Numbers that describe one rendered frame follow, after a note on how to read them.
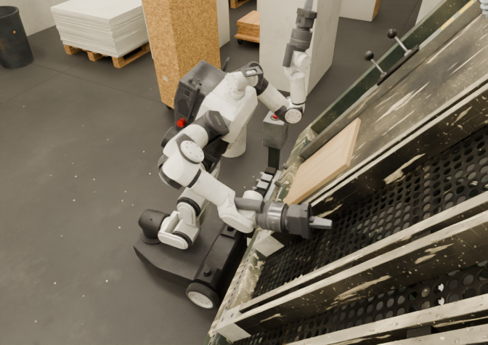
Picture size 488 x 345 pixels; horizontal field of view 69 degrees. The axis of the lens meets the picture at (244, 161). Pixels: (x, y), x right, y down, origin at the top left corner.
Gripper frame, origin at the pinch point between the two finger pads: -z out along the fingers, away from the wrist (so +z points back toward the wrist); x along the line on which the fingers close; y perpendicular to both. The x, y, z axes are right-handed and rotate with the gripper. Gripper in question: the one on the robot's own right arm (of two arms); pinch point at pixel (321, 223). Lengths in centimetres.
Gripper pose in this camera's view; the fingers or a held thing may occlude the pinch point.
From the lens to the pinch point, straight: 105.2
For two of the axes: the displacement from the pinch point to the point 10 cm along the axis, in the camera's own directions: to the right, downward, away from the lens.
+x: -2.0, -7.8, -5.9
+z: -9.1, -0.8, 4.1
